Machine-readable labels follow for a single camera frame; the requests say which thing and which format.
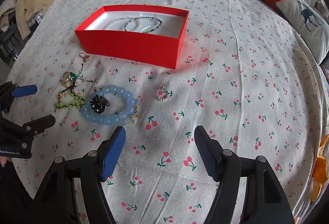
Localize clear beaded bracelet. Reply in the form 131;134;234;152
103;16;142;33

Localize cherry print bedsheet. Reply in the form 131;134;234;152
8;0;328;223

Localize blue bead bracelet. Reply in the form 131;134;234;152
80;85;137;126

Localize gold bangle rings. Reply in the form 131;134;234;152
60;71;78;88

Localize red jewelry box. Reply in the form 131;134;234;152
75;4;189;69

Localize dark multicolour beaded bracelet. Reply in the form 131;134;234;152
123;16;163;34

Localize deer print pillow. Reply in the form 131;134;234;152
276;0;328;64

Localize left hand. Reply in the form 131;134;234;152
0;157;8;167

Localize black hair claw clip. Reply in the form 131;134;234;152
89;94;110;114

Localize silver beaded ring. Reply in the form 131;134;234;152
156;87;174;101

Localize gold star earring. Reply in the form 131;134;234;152
131;106;139;124
94;86;103;91

